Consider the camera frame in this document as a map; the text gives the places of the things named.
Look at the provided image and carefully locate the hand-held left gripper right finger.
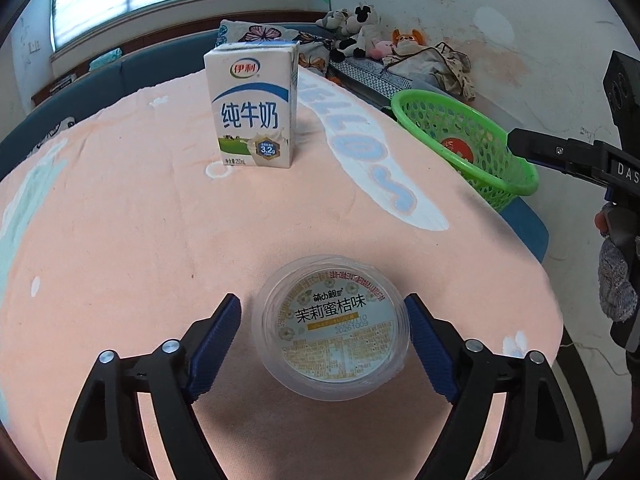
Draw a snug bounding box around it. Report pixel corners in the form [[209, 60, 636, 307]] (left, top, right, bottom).
[[404, 294, 586, 480]]

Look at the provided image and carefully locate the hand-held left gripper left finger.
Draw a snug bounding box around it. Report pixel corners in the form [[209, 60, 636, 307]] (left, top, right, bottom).
[[56, 294, 243, 480]]

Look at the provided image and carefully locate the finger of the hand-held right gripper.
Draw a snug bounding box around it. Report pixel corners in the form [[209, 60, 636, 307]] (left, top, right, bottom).
[[507, 128, 608, 186]]

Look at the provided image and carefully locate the green plastic mesh basket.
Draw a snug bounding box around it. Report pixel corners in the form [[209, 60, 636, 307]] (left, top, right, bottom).
[[391, 89, 540, 213]]

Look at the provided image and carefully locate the red printed paper cup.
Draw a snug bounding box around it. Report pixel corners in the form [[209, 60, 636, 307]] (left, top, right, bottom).
[[440, 136, 476, 161]]

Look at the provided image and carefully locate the clear jelly cup with label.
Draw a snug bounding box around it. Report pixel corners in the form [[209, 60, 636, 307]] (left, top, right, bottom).
[[251, 255, 413, 402]]

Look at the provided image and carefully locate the white milk carton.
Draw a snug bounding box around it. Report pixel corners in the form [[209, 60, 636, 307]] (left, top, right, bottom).
[[204, 41, 300, 170]]

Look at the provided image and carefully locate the person's right hand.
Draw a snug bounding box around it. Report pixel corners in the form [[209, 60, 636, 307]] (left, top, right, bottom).
[[594, 204, 640, 322]]

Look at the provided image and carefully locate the beige crumpled cloth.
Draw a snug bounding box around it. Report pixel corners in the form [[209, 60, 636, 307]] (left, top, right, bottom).
[[382, 42, 478, 103]]

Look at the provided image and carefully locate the orange fox plush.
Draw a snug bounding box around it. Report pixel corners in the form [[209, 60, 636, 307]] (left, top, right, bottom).
[[391, 29, 423, 53]]

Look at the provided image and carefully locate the black and white cow plush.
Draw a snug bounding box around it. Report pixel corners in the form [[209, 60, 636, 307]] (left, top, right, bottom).
[[330, 4, 382, 63]]

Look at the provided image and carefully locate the grey plush toy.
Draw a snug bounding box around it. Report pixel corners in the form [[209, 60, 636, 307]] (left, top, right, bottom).
[[316, 9, 351, 28]]

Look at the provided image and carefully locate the teal cloth item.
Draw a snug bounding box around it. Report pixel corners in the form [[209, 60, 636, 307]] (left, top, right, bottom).
[[90, 47, 123, 68]]

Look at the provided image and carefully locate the butterfly print pillow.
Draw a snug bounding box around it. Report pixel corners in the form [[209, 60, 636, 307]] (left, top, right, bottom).
[[216, 20, 333, 81]]

